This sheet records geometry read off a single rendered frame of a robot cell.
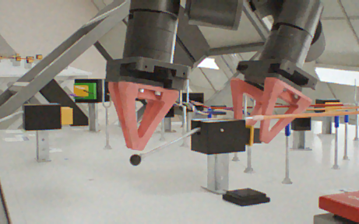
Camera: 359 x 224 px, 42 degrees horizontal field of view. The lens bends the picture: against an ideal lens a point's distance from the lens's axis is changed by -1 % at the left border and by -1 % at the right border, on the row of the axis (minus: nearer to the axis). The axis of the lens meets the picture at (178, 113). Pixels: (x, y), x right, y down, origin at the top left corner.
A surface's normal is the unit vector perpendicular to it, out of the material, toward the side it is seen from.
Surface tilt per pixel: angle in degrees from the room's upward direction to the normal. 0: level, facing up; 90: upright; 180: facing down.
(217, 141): 87
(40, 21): 90
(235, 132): 87
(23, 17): 90
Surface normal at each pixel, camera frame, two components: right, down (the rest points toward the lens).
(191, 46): 0.42, 0.08
